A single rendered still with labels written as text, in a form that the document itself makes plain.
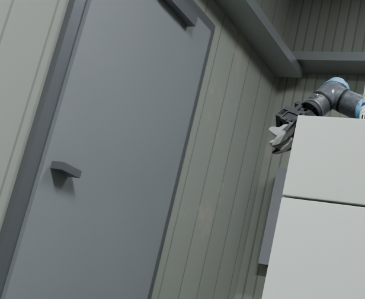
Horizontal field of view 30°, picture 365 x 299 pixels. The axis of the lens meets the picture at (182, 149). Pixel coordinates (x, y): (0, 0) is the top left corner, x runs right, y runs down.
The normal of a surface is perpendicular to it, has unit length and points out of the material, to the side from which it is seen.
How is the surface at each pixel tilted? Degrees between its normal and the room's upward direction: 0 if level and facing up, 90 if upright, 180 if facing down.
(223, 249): 90
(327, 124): 90
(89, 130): 90
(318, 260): 90
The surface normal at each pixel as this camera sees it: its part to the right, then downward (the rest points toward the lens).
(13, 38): 0.87, 0.08
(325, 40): -0.44, -0.32
